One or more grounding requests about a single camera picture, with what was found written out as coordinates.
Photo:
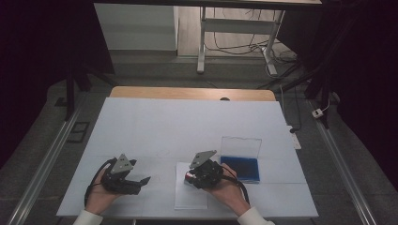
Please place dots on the person's right hand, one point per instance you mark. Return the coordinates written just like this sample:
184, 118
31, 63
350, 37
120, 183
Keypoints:
228, 193

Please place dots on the red and silver stamp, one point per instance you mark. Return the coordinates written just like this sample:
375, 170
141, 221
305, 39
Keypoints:
188, 178

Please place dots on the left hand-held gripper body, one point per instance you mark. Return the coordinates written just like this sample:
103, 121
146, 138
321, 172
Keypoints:
120, 175

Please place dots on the white table cover sheet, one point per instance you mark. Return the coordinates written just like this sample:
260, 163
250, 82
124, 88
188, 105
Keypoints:
156, 125

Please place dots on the small white power socket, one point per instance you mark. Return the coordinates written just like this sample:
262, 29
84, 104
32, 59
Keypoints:
317, 113

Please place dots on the person's white sleeve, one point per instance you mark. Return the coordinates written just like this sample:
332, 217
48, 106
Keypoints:
87, 218
255, 218

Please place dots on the black metal stand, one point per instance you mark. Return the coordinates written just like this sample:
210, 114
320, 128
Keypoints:
70, 90

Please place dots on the person's right white sleeve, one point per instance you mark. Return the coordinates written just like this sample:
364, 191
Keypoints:
255, 218

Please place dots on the aluminium floor rail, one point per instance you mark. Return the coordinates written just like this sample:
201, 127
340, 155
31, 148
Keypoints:
341, 162
47, 159

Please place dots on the white cabinet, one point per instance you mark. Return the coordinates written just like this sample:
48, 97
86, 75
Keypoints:
137, 28

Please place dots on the white desk frame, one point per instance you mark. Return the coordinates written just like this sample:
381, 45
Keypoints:
237, 26

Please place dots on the person's left hand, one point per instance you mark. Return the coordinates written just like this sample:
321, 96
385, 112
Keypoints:
100, 197

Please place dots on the black curtain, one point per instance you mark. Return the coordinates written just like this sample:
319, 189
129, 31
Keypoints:
363, 62
37, 62

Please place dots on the wooden table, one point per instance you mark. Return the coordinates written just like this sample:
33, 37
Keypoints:
156, 93

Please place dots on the blue ink pad box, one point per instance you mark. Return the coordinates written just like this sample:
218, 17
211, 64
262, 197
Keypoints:
239, 168

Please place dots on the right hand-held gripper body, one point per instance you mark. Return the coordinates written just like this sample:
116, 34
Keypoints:
206, 173

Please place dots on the white paper sheets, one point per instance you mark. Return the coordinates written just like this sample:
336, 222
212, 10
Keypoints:
191, 200

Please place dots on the person's left white sleeve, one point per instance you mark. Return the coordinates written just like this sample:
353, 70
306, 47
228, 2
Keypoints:
87, 218

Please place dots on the black floor plate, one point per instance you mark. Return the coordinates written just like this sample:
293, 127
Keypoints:
78, 132

